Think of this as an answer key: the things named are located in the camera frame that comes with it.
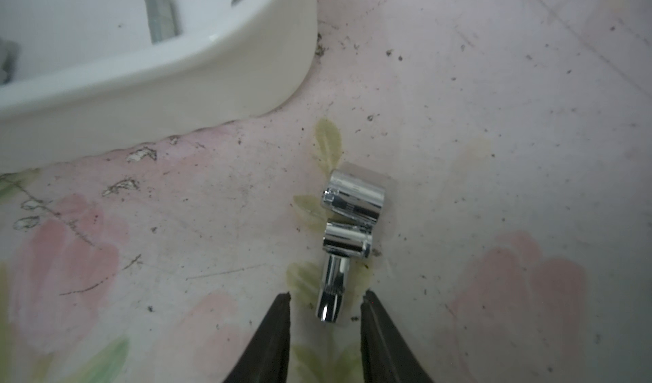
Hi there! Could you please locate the big chrome socket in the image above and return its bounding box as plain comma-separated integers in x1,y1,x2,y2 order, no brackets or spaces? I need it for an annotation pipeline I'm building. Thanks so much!
321,170,385,227

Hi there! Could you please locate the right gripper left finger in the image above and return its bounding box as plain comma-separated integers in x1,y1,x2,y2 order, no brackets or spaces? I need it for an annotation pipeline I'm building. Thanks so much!
223,292,291,383

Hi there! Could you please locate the white plastic storage box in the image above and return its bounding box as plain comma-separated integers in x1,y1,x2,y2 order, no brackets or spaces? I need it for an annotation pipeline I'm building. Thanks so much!
1,0,318,173

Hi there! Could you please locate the chrome socket in pile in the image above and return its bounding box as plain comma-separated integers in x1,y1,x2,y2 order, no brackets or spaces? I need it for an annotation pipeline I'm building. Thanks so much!
323,221,373,258

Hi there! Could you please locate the long slim chrome socket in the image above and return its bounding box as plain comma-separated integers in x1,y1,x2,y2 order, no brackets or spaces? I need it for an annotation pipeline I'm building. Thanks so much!
144,0,178,44

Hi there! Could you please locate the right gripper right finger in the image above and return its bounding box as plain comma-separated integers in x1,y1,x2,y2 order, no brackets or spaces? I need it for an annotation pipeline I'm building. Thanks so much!
361,290,434,383

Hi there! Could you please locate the chrome socket pile front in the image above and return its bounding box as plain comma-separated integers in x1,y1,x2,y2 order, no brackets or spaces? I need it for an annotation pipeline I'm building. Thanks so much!
316,254,350,323

